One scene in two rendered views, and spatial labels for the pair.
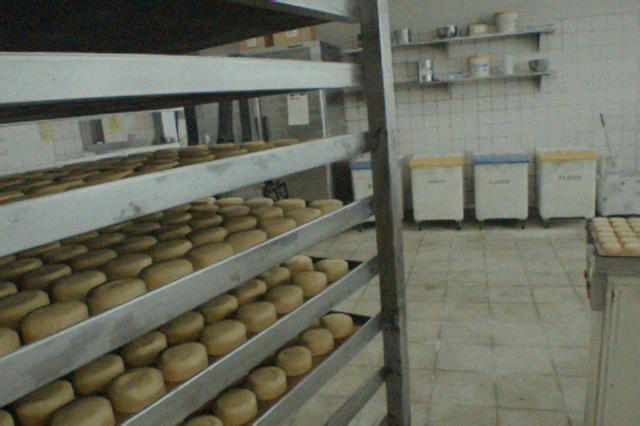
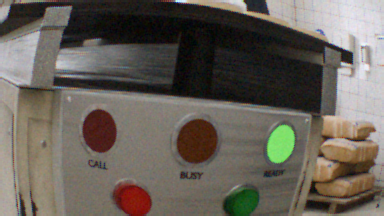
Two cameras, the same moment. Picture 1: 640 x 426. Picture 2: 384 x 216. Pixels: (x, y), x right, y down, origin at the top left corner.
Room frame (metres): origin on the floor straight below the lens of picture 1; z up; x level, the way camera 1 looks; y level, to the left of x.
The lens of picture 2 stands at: (1.87, -0.55, 0.86)
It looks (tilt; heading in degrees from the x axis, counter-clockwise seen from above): 3 degrees down; 216
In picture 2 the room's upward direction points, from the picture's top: 7 degrees clockwise
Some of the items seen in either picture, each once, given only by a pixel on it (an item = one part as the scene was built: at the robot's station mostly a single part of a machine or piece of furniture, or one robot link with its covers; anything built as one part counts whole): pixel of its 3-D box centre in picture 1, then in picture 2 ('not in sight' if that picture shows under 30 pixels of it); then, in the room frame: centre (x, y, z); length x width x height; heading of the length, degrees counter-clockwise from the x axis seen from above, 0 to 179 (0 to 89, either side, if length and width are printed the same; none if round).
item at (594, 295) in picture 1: (593, 276); (179, 190); (1.42, -0.88, 0.77); 0.24 x 0.04 x 0.14; 154
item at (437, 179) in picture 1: (438, 190); not in sight; (5.16, -1.34, 0.38); 0.64 x 0.54 x 0.77; 163
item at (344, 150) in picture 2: not in sight; (354, 149); (-2.45, -2.05, 0.47); 0.72 x 0.42 x 0.17; 167
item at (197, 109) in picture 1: (193, 112); not in sight; (1.68, 0.39, 1.40); 0.11 x 0.06 x 0.43; 161
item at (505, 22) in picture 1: (506, 23); not in sight; (5.11, -2.15, 2.09); 0.25 x 0.24 x 0.21; 162
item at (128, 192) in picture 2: not in sight; (131, 200); (1.47, -0.88, 0.76); 0.03 x 0.02 x 0.03; 154
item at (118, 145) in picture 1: (117, 145); not in sight; (4.59, 1.83, 1.23); 0.58 x 0.19 x 0.07; 72
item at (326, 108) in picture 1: (278, 143); not in sight; (5.58, 0.36, 1.03); 1.40 x 0.90 x 2.05; 72
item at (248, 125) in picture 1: (246, 108); not in sight; (2.09, 0.25, 1.41); 0.11 x 0.06 x 0.43; 162
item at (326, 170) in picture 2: not in sight; (318, 166); (-2.34, -2.39, 0.32); 0.72 x 0.42 x 0.17; 76
